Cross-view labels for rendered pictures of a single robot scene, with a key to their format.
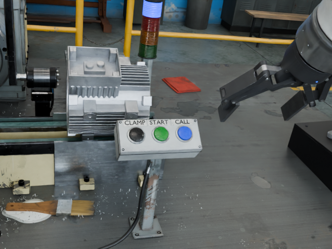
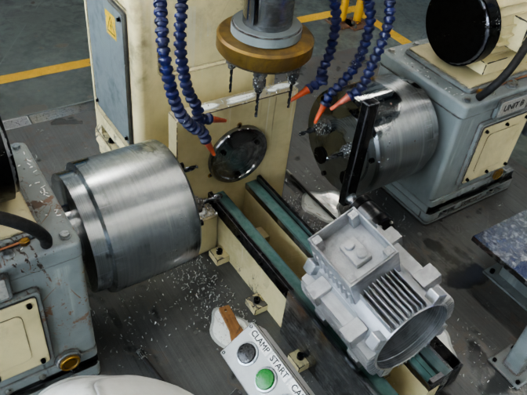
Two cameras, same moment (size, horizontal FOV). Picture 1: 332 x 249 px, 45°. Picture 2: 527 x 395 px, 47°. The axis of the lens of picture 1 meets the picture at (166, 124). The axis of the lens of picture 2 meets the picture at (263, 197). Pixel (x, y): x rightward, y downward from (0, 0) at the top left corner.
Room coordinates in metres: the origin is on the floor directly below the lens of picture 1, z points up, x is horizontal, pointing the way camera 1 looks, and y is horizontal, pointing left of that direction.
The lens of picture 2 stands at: (0.50, -0.44, 1.83)
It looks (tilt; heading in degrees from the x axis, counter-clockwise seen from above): 41 degrees down; 71
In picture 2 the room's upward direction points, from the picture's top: 7 degrees clockwise
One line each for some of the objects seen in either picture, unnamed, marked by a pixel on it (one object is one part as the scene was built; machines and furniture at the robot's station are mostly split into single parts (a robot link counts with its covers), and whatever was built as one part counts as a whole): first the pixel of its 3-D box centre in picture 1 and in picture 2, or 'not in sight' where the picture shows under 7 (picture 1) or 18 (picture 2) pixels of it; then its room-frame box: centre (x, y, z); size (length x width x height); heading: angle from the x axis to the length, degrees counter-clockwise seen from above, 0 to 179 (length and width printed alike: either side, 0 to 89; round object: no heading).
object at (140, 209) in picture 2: not in sight; (101, 224); (0.48, 0.39, 1.04); 0.37 x 0.25 x 0.25; 19
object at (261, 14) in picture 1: (291, 31); not in sight; (5.68, -1.57, 0.22); 1.40 x 0.33 x 0.43; 107
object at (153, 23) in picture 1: (150, 22); not in sight; (1.28, 0.09, 1.14); 0.06 x 0.06 x 0.04
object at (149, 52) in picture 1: (147, 49); not in sight; (1.28, 0.09, 1.05); 0.06 x 0.06 x 0.04
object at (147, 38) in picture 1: (149, 36); not in sight; (1.28, 0.09, 1.10); 0.06 x 0.06 x 0.04
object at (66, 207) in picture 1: (51, 207); (242, 344); (0.73, 0.24, 0.80); 0.21 x 0.05 x 0.01; 101
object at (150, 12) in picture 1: (152, 8); not in sight; (1.28, 0.09, 1.19); 0.06 x 0.06 x 0.04
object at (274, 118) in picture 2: not in sight; (223, 154); (0.77, 0.65, 0.97); 0.30 x 0.11 x 0.34; 19
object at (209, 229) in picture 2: not in sight; (198, 226); (0.69, 0.54, 0.86); 0.07 x 0.06 x 0.12; 19
